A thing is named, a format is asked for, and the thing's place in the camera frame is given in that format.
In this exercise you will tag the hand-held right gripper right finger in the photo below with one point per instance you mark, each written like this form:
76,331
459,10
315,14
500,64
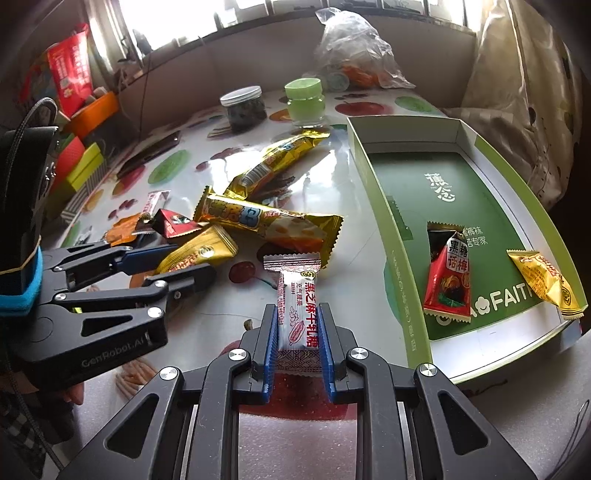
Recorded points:
325,350

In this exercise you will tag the person's left hand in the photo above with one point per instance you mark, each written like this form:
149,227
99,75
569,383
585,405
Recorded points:
74,396

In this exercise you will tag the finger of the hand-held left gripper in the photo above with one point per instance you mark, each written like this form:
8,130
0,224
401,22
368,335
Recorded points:
184,278
152,257

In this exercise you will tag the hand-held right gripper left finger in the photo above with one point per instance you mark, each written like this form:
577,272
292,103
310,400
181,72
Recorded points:
270,350

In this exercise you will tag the large red snack bag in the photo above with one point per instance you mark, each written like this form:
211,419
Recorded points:
69,69

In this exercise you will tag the yellow packet red print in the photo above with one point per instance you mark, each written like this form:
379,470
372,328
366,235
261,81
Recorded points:
540,277

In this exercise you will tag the dark jar white lid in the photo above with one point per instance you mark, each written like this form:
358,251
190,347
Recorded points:
244,108

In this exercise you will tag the gold snack bar blue print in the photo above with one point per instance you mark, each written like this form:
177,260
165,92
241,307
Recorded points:
258,219

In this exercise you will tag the red plum candy packet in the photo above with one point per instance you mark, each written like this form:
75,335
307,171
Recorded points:
450,286

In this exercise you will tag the fruit print tablecloth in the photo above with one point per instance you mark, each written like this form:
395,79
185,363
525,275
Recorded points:
337,175

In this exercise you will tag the white foam sheet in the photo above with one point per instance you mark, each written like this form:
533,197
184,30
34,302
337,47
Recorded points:
485,415

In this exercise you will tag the orange snack packet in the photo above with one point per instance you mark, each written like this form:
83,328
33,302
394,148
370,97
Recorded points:
124,228

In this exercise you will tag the cream patterned curtain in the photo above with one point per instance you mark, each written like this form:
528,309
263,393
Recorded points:
517,92

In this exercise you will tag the black phone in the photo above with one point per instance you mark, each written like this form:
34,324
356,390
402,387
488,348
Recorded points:
150,154

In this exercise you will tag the small gold snack packet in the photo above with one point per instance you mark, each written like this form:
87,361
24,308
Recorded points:
203,251

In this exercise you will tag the green plastic jar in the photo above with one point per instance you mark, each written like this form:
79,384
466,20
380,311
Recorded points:
304,104

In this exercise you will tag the green and white cardboard box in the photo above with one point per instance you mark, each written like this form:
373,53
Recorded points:
485,198

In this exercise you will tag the slim gold snack bar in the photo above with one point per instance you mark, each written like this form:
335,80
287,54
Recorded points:
272,161

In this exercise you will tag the red ribbed box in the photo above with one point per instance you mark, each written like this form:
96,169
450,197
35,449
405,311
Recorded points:
69,154

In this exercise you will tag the lime green striped box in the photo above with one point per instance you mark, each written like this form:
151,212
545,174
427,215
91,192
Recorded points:
85,161

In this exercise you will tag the small white pink candy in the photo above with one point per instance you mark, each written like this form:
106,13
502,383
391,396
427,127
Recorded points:
154,202

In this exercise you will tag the clear plastic bag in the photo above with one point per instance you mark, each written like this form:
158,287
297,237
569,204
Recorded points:
355,41

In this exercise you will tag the small green jelly cup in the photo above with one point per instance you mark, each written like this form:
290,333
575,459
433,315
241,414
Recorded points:
339,81

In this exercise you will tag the white candy packet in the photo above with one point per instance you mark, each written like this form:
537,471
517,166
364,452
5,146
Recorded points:
295,318

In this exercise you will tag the red triangular snack packet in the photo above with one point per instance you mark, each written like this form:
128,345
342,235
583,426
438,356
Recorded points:
173,224

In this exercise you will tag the orange storage box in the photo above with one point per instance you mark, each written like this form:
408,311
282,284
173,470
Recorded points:
92,113

